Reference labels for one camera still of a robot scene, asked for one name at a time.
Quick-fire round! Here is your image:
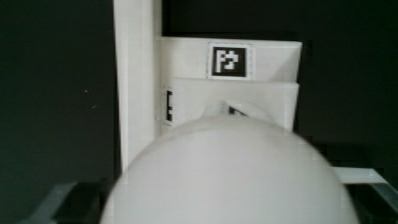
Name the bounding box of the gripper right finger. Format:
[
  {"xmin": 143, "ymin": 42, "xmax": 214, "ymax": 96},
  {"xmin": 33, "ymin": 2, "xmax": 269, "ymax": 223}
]
[{"xmin": 333, "ymin": 167, "xmax": 398, "ymax": 224}]

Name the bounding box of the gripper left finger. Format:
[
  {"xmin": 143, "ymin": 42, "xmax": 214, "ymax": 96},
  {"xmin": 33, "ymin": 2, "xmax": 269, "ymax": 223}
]
[{"xmin": 19, "ymin": 180, "xmax": 109, "ymax": 224}]

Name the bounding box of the white lamp bulb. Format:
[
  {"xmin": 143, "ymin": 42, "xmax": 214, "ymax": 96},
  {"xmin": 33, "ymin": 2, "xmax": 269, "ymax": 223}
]
[{"xmin": 97, "ymin": 114, "xmax": 362, "ymax": 224}]

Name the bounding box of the white lamp base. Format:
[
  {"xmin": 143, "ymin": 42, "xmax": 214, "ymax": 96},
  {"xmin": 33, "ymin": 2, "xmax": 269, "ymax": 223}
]
[{"xmin": 159, "ymin": 37, "xmax": 301, "ymax": 129}]

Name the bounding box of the white U-shaped fence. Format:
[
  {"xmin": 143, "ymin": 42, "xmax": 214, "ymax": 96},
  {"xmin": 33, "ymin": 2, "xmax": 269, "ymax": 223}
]
[{"xmin": 113, "ymin": 0, "xmax": 161, "ymax": 169}]

